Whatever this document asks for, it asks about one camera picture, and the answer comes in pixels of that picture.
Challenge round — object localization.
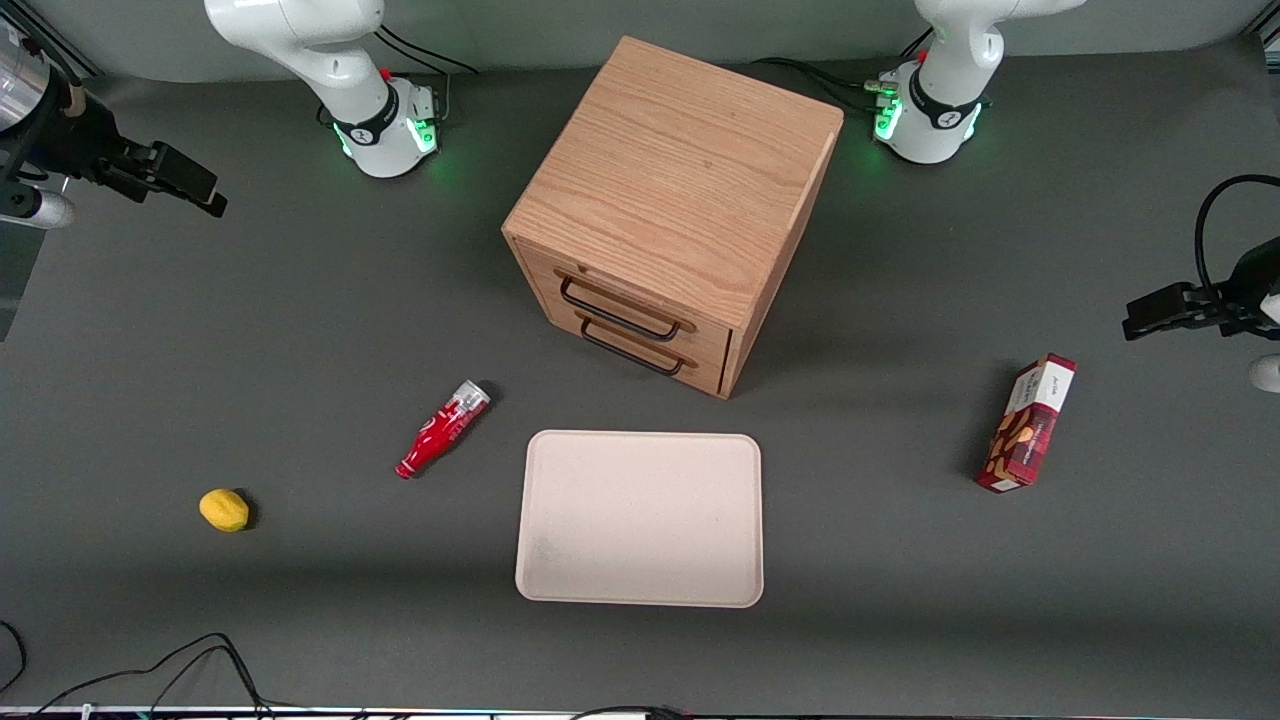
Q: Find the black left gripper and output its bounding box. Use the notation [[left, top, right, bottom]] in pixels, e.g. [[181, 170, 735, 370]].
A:
[[1121, 238, 1280, 343]]

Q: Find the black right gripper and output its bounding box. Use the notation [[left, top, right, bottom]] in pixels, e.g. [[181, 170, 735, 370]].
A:
[[0, 80, 229, 218]]

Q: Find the beige rectangular tray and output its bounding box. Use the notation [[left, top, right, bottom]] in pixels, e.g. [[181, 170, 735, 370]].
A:
[[514, 429, 766, 610]]

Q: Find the red cookie box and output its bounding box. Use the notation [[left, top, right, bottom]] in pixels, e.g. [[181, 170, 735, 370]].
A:
[[976, 352, 1079, 495]]

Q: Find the yellow lemon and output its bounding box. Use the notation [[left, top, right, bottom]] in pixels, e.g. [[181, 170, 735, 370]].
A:
[[198, 488, 251, 534]]

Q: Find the wooden drawer cabinet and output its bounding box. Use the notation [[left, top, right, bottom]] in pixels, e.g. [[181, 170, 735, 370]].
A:
[[501, 36, 845, 401]]

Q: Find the black left gripper cable loop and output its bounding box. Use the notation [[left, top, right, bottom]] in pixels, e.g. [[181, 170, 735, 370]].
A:
[[1193, 174, 1280, 301]]

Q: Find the black frame bar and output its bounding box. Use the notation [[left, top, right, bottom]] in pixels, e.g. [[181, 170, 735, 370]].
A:
[[0, 12, 103, 81]]

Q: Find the black right arm base cable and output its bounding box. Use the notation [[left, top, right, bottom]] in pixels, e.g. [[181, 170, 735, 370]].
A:
[[375, 24, 481, 77]]

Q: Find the black arm base cable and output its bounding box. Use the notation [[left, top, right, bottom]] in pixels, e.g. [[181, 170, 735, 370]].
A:
[[750, 55, 886, 117], [375, 24, 481, 77]]

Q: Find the black left arm base cable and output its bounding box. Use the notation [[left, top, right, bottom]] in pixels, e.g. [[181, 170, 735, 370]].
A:
[[750, 55, 886, 117]]

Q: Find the black metal drawer handle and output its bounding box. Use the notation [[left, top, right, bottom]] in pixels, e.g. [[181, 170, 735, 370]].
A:
[[577, 317, 693, 380], [558, 274, 685, 344]]

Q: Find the black floor cable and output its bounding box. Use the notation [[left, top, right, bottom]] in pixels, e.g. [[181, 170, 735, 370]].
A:
[[28, 631, 273, 717], [0, 619, 28, 697]]

